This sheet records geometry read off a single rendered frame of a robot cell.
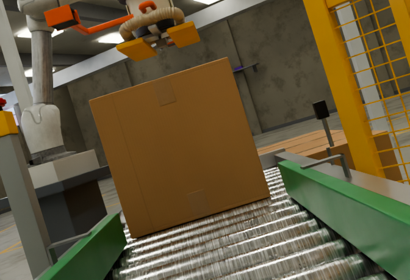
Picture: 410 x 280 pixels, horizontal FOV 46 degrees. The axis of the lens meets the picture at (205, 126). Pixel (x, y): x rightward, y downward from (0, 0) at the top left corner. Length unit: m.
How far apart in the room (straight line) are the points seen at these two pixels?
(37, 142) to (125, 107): 1.03
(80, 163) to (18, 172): 0.87
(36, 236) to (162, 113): 0.51
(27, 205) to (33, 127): 0.89
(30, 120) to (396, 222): 1.98
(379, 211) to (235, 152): 0.80
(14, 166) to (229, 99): 0.64
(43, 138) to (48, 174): 0.18
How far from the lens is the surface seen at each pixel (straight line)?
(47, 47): 2.60
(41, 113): 2.33
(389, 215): 0.54
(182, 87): 1.33
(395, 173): 2.20
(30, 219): 1.48
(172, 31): 1.75
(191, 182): 1.33
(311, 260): 0.79
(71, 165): 2.27
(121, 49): 1.77
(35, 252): 1.50
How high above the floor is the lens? 0.78
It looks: level
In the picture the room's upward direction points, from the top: 17 degrees counter-clockwise
